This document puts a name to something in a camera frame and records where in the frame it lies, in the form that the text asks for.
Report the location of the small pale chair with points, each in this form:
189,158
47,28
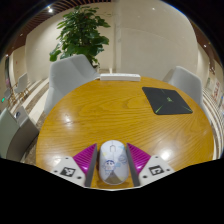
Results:
21,82

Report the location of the white cartoon-print computer mouse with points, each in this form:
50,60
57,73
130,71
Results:
113,163

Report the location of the large green potted plant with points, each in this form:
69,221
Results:
80,33

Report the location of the white power strip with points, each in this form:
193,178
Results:
120,77

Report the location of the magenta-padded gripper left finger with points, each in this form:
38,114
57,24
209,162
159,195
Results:
85,160

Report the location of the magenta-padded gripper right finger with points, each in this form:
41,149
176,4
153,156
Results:
138,159

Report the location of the black green-lined mouse pad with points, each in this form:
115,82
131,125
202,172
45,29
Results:
166,100

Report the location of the grey armchair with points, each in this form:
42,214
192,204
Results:
13,136

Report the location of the grey shell chair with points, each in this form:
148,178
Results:
66,78
186,83

